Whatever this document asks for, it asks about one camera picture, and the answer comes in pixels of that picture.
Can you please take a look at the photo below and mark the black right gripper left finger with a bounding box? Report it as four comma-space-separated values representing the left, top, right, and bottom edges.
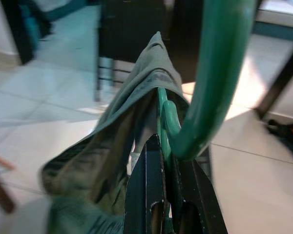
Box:
123, 133, 173, 234

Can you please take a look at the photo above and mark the black metal clothes rack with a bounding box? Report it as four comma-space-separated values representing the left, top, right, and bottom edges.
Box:
256, 43, 293, 120

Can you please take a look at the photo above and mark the teal plastic hanger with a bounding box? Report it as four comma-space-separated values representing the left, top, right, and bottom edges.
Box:
156, 0, 257, 205

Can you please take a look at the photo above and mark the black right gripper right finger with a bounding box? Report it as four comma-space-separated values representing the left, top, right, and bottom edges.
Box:
170, 156, 229, 234

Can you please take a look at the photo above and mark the black Petronas print t-shirt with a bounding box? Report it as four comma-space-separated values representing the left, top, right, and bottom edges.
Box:
40, 31, 212, 234

